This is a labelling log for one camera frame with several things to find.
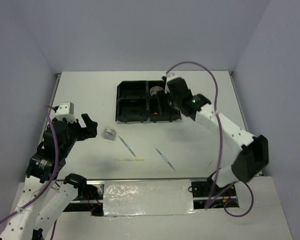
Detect black four-compartment organizer tray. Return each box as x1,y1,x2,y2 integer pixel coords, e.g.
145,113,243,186
115,80,182,123

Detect clear pen grey stripes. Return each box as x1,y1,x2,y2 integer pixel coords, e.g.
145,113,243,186
118,135,137,158

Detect clear pen blue ink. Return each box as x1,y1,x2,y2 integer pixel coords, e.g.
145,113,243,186
155,148,176,171

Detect large brown-core tape roll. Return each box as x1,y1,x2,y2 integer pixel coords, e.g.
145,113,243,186
149,85,164,96

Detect purple cable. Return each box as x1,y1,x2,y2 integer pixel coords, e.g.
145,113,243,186
165,61,254,218
0,104,63,240

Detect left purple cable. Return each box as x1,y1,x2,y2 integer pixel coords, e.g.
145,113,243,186
0,104,63,240

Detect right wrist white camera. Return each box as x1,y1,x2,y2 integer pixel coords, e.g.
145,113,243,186
162,72,179,94

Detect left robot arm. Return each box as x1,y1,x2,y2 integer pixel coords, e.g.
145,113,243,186
0,113,98,240

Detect aluminium rail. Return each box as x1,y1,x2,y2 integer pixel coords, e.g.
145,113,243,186
52,177,211,206

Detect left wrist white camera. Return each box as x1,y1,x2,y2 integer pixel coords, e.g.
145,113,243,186
54,101,76,123

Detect wrist white camera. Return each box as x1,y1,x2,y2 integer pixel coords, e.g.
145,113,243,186
54,101,76,123
162,72,179,94

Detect silver tape roll in case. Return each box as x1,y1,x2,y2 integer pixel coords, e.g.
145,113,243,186
101,126,117,141

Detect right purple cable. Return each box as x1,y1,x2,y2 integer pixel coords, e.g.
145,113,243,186
165,61,254,218

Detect yellow-green clear pen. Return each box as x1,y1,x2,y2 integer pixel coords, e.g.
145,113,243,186
114,158,144,162

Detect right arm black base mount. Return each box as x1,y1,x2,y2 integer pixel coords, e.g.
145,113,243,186
188,180,237,198

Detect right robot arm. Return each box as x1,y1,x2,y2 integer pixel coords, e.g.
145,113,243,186
157,76,269,196

